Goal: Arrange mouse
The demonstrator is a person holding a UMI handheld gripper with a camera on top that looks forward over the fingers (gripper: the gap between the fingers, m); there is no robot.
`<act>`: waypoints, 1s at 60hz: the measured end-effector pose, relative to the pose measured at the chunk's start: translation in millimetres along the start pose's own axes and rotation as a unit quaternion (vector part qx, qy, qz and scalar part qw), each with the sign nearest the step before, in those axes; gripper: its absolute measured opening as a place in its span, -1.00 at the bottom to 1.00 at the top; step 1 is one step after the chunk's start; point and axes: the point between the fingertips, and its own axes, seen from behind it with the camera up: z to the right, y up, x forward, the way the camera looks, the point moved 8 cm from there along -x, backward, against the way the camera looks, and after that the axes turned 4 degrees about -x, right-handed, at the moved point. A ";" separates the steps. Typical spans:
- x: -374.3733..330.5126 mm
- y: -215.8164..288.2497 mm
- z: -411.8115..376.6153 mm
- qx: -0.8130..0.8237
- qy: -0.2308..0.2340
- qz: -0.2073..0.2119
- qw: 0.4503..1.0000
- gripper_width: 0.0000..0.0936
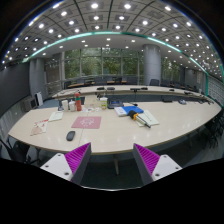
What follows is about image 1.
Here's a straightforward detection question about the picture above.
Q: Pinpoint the black office chair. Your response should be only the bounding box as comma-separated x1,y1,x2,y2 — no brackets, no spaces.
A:
0,139,39,164

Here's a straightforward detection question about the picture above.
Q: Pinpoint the red bottle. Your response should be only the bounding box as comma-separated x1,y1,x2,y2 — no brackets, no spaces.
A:
75,92,82,111

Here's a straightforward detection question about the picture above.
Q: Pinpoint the white green paper sheet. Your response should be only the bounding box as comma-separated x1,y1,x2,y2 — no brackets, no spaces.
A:
49,111,63,121

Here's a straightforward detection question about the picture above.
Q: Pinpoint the white plastic bottle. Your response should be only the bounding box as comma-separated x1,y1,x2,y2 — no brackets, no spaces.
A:
69,101,76,112

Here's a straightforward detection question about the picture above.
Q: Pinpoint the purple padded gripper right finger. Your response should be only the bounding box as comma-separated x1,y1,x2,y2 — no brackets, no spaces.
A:
133,143,182,185

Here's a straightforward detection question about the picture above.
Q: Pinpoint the black tablet device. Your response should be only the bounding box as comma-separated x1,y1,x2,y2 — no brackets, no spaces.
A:
107,100,123,109

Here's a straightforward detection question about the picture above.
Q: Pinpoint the blue folder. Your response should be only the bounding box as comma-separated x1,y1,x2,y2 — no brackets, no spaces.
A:
122,106,144,115

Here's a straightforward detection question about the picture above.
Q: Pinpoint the orange black handled tool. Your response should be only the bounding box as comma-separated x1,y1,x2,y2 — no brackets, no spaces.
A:
128,110,151,128

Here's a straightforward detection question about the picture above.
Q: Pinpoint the white book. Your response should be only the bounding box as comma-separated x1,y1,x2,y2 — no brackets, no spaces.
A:
114,107,127,117

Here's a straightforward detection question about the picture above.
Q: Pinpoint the black computer mouse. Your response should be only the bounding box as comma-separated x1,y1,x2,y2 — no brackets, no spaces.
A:
66,131,75,141

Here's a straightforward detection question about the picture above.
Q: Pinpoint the white green container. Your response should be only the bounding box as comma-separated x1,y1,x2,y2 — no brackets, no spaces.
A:
100,97,108,110

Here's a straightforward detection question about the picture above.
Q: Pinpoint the pale green paper pad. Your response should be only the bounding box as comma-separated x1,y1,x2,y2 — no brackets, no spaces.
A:
139,110,159,126

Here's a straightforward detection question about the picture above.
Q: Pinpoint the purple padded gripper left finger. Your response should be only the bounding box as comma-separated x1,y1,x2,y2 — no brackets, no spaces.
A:
41,143,91,185

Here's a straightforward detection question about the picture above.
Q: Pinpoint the white cup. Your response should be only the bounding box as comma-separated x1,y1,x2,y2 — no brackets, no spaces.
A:
62,100,68,111

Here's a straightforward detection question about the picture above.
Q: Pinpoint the pink mouse pad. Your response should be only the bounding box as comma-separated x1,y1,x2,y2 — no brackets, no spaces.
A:
72,116,101,129

